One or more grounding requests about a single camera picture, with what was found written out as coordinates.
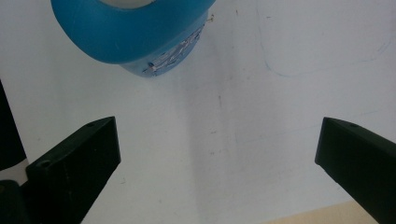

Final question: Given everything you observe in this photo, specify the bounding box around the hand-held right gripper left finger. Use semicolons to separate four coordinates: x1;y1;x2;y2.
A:
25;116;121;224

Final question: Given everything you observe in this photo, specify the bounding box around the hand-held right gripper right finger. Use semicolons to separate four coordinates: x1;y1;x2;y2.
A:
314;117;396;224

